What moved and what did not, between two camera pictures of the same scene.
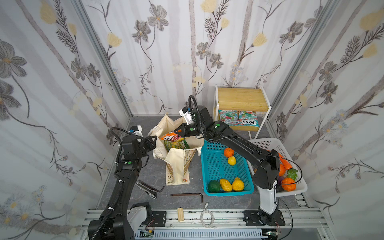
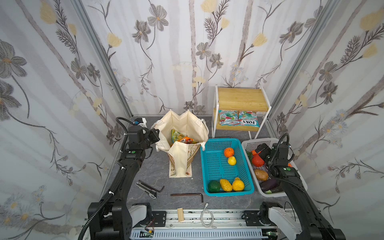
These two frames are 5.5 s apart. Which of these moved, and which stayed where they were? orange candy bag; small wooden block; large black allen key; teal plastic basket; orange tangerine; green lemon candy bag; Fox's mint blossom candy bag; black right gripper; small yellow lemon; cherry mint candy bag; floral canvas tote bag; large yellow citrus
Moved: orange candy bag; black right gripper; green lemon candy bag; floral canvas tote bag
Stayed: Fox's mint blossom candy bag; orange tangerine; small yellow lemon; teal plastic basket; small wooden block; large black allen key; cherry mint candy bag; large yellow citrus
